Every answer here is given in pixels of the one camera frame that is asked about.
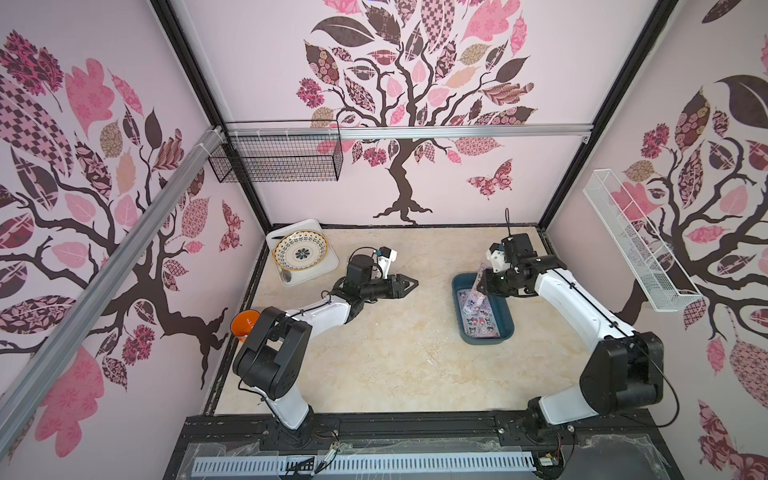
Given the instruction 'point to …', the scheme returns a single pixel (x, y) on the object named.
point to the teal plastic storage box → (499, 305)
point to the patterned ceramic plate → (300, 250)
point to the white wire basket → (634, 245)
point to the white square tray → (329, 262)
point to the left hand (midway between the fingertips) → (412, 287)
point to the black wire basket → (277, 151)
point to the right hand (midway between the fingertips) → (483, 290)
